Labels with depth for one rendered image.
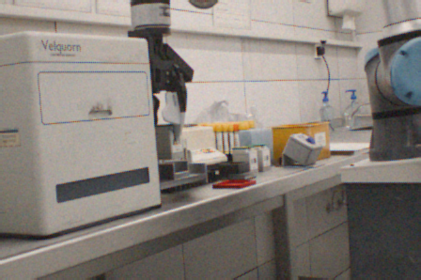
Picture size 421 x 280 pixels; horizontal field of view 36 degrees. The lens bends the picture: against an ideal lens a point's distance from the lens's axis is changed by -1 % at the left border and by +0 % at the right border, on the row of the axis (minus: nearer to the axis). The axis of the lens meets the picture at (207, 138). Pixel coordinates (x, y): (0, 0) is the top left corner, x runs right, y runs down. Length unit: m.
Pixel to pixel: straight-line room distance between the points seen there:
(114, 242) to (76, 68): 0.27
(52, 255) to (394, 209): 0.70
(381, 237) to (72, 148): 0.66
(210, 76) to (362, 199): 1.27
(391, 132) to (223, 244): 1.33
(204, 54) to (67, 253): 1.64
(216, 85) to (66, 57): 1.57
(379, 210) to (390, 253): 0.09
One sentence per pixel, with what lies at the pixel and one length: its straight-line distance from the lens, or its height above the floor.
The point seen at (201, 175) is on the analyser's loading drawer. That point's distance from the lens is 1.30.
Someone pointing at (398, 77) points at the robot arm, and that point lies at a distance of 1.21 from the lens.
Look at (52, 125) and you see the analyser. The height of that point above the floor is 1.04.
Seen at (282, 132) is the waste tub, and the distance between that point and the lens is 1.81.
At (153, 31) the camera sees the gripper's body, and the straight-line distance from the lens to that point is 1.22.
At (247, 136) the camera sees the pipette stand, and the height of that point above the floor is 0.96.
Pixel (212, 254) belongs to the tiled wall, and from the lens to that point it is 2.51.
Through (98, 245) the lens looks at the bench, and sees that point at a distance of 0.99.
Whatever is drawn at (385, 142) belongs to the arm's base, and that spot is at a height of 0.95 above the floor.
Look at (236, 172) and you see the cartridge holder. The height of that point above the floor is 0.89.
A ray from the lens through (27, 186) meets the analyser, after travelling 0.98.
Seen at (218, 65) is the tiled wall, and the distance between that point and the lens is 2.57.
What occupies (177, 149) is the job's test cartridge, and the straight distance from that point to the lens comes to 1.25.
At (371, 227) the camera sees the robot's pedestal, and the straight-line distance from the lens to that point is 1.36.
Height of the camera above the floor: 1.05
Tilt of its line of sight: 3 degrees down
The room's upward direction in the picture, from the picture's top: 4 degrees counter-clockwise
